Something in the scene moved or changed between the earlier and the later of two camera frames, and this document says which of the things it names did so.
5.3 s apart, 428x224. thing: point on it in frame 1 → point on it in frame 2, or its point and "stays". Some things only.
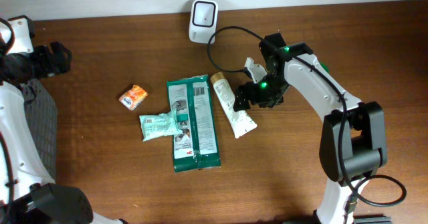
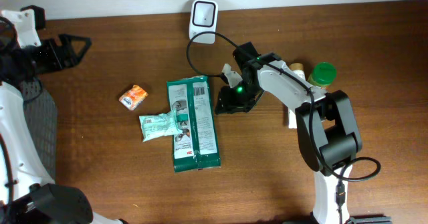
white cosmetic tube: (241, 122) → (298, 69)
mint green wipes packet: (160, 125) stays
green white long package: (197, 146) stays
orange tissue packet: (132, 97) stays
